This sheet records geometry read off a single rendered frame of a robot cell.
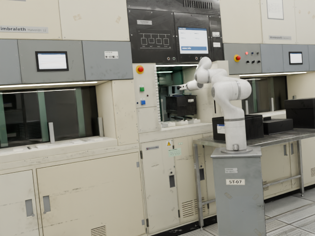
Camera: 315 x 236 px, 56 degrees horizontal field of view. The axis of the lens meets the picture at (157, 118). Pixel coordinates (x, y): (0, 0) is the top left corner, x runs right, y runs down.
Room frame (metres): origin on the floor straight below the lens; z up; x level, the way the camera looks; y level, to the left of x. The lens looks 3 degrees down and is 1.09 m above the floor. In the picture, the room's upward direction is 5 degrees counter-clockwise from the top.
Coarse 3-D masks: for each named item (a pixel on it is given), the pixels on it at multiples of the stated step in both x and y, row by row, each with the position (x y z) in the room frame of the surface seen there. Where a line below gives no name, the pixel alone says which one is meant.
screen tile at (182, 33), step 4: (180, 32) 2.45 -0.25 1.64; (184, 32) 2.47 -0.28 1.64; (188, 32) 2.49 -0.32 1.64; (192, 32) 2.51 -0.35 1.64; (180, 36) 2.45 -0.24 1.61; (184, 36) 2.47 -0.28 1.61; (188, 36) 2.49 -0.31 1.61; (192, 36) 2.51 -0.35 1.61; (180, 40) 2.45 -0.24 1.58; (184, 40) 2.47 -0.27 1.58; (188, 40) 2.49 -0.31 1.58; (192, 40) 2.51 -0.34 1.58; (184, 44) 2.47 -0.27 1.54; (188, 44) 2.49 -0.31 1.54; (192, 44) 2.50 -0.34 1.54
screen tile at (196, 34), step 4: (196, 32) 2.53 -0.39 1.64; (200, 32) 2.55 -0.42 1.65; (204, 32) 2.57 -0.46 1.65; (196, 36) 2.53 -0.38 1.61; (200, 36) 2.54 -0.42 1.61; (204, 36) 2.56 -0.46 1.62; (196, 40) 2.52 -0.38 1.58; (200, 40) 2.54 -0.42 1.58; (204, 40) 2.56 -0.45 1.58; (196, 44) 2.52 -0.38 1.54; (200, 44) 2.54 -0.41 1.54; (204, 44) 2.56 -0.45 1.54
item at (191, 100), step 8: (168, 96) 2.79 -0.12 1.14; (176, 96) 2.69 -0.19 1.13; (184, 96) 2.73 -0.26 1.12; (192, 96) 2.77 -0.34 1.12; (168, 104) 2.83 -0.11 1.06; (176, 104) 2.70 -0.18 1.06; (184, 104) 2.73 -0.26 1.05; (192, 104) 2.77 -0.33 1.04; (168, 112) 2.84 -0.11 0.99; (176, 112) 2.71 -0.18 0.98; (184, 112) 2.73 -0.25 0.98; (192, 112) 2.78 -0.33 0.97
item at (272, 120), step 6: (264, 120) 2.49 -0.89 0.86; (270, 120) 2.46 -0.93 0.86; (276, 120) 2.43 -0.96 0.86; (282, 120) 2.39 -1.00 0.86; (288, 120) 2.42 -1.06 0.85; (264, 126) 2.36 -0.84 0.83; (270, 126) 2.33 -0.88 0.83; (276, 126) 2.36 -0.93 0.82; (282, 126) 2.39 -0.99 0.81; (288, 126) 2.42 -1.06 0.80; (264, 132) 2.36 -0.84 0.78; (270, 132) 2.33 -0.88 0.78; (276, 132) 2.36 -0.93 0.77; (282, 132) 2.39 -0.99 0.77
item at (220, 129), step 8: (216, 120) 2.31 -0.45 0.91; (248, 120) 2.17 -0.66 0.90; (256, 120) 2.21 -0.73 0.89; (216, 128) 2.32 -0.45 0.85; (224, 128) 2.23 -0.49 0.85; (248, 128) 2.17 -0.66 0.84; (256, 128) 2.20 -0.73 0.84; (216, 136) 2.32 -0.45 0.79; (224, 136) 2.23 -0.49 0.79; (248, 136) 2.17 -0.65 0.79; (256, 136) 2.20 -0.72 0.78
